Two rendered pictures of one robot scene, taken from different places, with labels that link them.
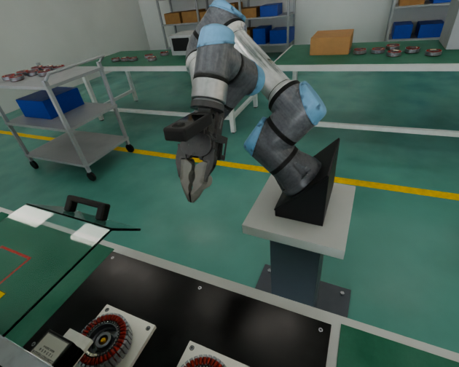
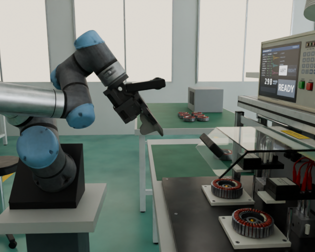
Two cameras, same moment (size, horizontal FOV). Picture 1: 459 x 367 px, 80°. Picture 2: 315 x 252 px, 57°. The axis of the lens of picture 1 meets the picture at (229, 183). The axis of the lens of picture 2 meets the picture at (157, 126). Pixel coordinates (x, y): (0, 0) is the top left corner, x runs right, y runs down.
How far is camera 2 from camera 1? 124 cm
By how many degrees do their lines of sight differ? 108
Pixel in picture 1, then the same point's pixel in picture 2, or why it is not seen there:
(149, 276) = (188, 240)
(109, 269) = not seen: outside the picture
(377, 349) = (162, 174)
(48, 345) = (279, 182)
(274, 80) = not seen: hidden behind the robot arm
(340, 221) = not seen: hidden behind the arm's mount
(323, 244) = (103, 188)
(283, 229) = (93, 202)
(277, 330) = (177, 186)
